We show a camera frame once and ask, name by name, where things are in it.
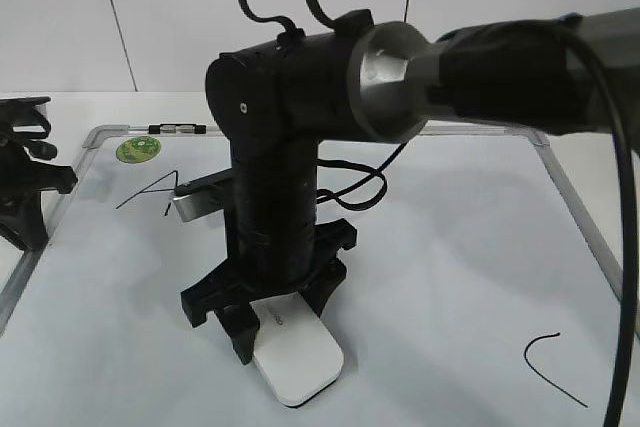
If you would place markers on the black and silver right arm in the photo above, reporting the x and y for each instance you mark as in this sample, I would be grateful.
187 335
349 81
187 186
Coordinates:
363 82

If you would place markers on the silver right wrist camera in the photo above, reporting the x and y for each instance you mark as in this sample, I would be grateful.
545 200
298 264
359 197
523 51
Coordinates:
204 196

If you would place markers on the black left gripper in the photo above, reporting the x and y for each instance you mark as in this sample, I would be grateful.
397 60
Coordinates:
27 170

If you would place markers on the round green magnet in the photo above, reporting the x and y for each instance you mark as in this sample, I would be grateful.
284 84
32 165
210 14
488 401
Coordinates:
138 150

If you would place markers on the white board eraser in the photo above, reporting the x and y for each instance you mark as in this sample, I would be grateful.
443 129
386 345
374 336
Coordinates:
294 352

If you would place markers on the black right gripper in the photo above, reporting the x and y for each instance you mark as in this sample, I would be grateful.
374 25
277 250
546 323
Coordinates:
229 289

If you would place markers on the white board with aluminium frame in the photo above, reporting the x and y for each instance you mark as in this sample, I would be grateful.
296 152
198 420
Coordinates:
471 299

